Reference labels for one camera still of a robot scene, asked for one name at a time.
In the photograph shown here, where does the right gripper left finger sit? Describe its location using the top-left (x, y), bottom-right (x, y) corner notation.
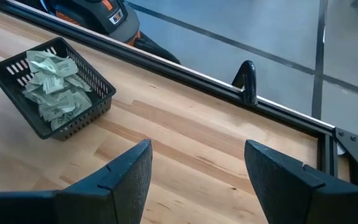
top-left (56, 139), bottom-right (154, 224)

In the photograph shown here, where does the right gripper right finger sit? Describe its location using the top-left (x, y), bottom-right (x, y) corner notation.
top-left (244, 139), bottom-right (326, 224)

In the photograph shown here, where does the black slotted plastic basket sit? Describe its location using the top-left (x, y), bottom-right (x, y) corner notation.
top-left (0, 36), bottom-right (117, 141)

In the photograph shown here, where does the black clamp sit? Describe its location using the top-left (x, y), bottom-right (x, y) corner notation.
top-left (231, 60), bottom-right (259, 107)

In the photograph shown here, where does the black orange shop vacuum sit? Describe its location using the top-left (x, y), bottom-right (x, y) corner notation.
top-left (17, 0), bottom-right (181, 65)

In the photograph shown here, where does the black aluminium table frame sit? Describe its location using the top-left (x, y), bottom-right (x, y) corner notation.
top-left (0, 0), bottom-right (358, 191)

